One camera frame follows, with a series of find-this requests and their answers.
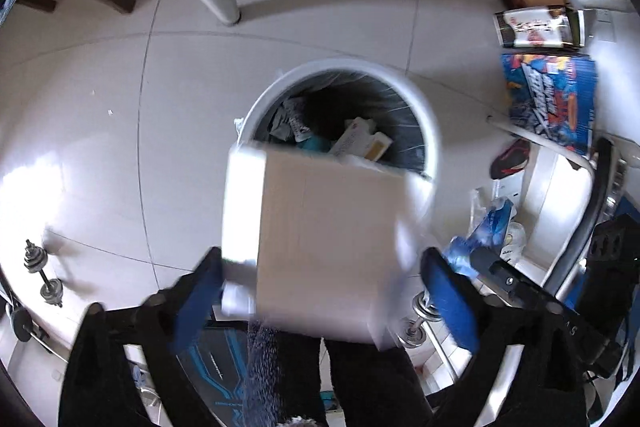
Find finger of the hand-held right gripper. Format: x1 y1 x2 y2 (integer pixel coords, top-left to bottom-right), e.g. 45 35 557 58
472 247 551 313

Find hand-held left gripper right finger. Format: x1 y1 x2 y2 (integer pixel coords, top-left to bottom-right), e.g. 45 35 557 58
420 247 588 427

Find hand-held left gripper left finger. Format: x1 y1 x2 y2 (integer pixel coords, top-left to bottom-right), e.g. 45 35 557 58
59 247 226 427

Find white green cardboard box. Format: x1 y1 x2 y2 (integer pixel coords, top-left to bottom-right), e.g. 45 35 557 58
221 144 436 350

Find trash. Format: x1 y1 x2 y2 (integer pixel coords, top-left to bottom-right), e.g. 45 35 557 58
330 117 393 162

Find light blue packet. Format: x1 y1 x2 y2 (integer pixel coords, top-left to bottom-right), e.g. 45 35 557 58
300 136 333 154

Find white round trash bin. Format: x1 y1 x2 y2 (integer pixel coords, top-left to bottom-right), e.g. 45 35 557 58
234 58 444 208

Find small chrome dumbbell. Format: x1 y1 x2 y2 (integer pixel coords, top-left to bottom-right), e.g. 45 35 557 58
400 292 443 348
24 239 65 309

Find black blue printed box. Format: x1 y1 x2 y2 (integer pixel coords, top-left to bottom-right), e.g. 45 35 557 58
177 324 251 427

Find person's black pants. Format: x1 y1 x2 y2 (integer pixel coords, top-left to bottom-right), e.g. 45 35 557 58
247 327 433 427

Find red black shoe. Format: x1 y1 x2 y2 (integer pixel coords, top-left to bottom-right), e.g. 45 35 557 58
490 139 531 180

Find black weight plate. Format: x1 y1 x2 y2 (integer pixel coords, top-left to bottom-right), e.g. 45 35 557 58
7 304 36 342

